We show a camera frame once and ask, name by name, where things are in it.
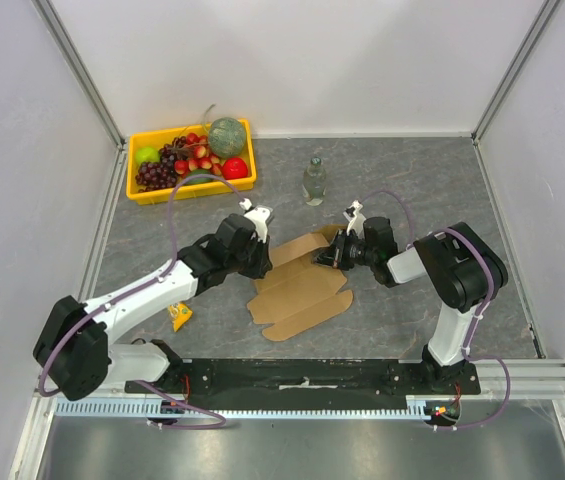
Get brown cardboard box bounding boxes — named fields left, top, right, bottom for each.
left=247, top=225, right=353, bottom=342

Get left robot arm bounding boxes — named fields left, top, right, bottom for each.
left=33, top=206, right=272, bottom=401

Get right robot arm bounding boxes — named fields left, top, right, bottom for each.
left=313, top=217, right=508, bottom=394

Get clear glass bottle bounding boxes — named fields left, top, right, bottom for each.
left=303, top=157, right=326, bottom=206

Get yellow snack packet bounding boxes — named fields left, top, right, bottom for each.
left=167, top=302, right=193, bottom=332

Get red tomato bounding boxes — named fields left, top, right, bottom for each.
left=221, top=157, right=249, bottom=180

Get green avocado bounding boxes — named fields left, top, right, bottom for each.
left=183, top=169, right=214, bottom=186

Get green netted melon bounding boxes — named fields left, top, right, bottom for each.
left=208, top=117, right=247, bottom=158

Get dark purple grape bunch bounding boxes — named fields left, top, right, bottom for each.
left=135, top=161, right=178, bottom=193

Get green apple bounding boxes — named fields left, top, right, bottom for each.
left=134, top=146, right=161, bottom=166

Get yellow plastic fruit bin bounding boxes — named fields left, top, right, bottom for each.
left=126, top=119, right=257, bottom=205

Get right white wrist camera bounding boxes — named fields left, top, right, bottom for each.
left=343, top=200, right=366, bottom=238

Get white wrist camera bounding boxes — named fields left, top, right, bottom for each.
left=343, top=200, right=366, bottom=238
left=239, top=198, right=273, bottom=243

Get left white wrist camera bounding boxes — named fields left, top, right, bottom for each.
left=239, top=198, right=273, bottom=243

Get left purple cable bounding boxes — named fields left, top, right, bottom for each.
left=36, top=173, right=228, bottom=430

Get purple cable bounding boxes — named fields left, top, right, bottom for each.
left=359, top=189, right=512, bottom=431
left=36, top=173, right=228, bottom=430

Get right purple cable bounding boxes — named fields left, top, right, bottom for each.
left=359, top=189, right=512, bottom=431

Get slotted cable duct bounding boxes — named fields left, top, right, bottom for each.
left=55, top=395, right=437, bottom=420

